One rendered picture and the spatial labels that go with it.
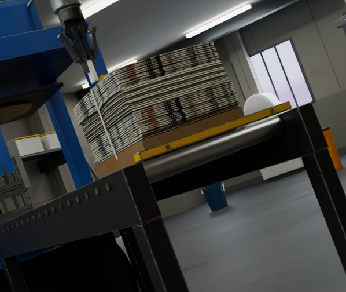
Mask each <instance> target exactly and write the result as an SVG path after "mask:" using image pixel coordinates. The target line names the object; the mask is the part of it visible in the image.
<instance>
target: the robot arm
mask: <svg viewBox="0 0 346 292"><path fill-rule="evenodd" d="M49 1H50V3H51V6H52V8H53V12H54V14H56V15H58V19H59V21H60V24H61V26H62V33H61V34H60V35H59V36H58V37H57V39H58V40H59V41H60V42H61V43H62V44H63V45H64V47H65V48H66V50H67V51H68V53H69V55H70V56H71V57H72V59H73V61H74V62H75V63H79V64H80V65H82V67H83V69H84V72H85V73H88V76H89V78H90V82H91V84H95V83H97V82H98V81H99V79H98V76H97V73H96V70H97V67H96V64H95V61H94V59H95V58H96V57H98V49H97V40H96V35H95V33H96V29H97V28H96V27H91V26H88V24H87V23H86V22H85V20H84V15H83V13H82V10H81V8H80V7H81V5H82V3H81V1H80V0H49ZM345 3H346V0H345ZM343 24H346V15H345V16H343V17H342V18H340V19H338V20H337V21H335V25H336V27H337V28H341V27H342V25H343ZM87 30H88V33H89V38H90V46H89V43H88V41H87V36H86V32H87ZM67 37H69V38H70V39H71V41H72V43H73V45H74V47H75V49H74V48H73V46H72V45H71V43H70V41H69V40H68V38H67ZM80 43H81V44H82V46H81V44H80ZM82 47H83V49H82ZM90 47H91V48H90ZM75 50H76V51H75ZM83 50H84V51H83ZM84 52H85V55H86V57H87V61H86V57H85V55H84Z"/></svg>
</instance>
